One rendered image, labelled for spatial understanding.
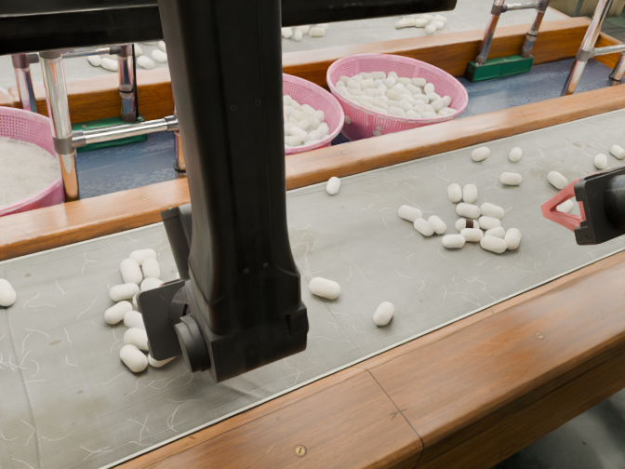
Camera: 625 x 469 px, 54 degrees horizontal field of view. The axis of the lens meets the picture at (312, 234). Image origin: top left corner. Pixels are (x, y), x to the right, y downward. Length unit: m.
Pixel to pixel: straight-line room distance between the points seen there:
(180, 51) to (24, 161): 0.69
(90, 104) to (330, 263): 0.51
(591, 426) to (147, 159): 1.27
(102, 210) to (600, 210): 0.57
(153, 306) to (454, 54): 1.05
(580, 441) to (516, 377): 1.04
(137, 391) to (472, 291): 0.42
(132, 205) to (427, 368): 0.41
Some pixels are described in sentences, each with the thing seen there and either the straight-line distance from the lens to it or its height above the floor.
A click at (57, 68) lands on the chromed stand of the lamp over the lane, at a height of 0.94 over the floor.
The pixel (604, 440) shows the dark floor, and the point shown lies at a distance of 1.75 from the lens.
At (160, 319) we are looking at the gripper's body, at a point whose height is 0.82.
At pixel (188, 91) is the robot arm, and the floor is 1.12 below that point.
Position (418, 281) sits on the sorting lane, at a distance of 0.78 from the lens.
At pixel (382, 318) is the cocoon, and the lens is 0.70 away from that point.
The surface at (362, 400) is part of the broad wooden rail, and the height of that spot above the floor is 0.76.
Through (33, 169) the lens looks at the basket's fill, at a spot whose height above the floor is 0.73.
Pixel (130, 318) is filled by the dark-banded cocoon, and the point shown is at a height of 0.76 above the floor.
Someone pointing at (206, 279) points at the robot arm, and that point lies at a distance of 0.37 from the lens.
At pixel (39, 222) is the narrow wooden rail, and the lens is 0.79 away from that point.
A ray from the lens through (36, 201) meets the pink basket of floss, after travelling 0.84.
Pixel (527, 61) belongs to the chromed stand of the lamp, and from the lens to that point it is 1.62.
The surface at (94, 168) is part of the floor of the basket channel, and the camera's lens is 1.03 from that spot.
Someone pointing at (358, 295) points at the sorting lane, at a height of 0.74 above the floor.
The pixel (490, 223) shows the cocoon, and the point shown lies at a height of 0.75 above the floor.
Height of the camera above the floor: 1.25
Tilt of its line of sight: 39 degrees down
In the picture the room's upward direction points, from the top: 9 degrees clockwise
